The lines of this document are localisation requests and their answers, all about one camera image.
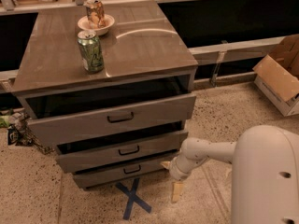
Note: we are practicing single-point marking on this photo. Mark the green soda can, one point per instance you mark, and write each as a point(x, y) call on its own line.
point(91, 51)

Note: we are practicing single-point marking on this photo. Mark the grey drawer cabinet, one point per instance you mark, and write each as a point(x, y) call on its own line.
point(143, 62)

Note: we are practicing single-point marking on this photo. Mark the cardboard box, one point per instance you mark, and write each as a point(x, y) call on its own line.
point(277, 75)

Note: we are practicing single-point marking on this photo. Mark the grey bottom drawer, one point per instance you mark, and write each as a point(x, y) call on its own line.
point(121, 171)

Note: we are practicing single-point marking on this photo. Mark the blue tape cross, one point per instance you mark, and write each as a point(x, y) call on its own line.
point(132, 198)

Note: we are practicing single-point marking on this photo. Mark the white bowl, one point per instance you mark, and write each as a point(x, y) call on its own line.
point(84, 24)

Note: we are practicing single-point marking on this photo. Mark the grey middle drawer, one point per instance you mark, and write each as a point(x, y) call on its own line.
point(126, 151)

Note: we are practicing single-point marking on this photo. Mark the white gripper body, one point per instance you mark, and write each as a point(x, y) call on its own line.
point(177, 172)

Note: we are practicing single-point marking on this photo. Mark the litter pile with wire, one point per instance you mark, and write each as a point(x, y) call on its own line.
point(18, 132)

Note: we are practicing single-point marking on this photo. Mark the grey top drawer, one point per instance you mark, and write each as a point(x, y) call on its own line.
point(102, 122)

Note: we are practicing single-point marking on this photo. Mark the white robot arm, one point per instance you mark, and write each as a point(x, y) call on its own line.
point(265, 172)

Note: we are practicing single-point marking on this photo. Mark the brown crumpled soda can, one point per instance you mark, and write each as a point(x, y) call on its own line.
point(95, 13)

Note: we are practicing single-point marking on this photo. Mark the grey drawer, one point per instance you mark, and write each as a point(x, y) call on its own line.
point(126, 151)
point(102, 122)
point(121, 171)

